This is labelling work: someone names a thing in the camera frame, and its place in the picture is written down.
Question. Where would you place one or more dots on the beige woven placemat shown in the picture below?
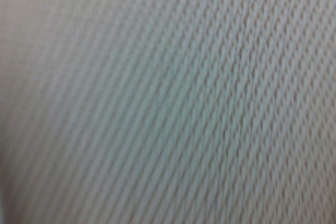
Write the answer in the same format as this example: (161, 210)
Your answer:
(167, 111)

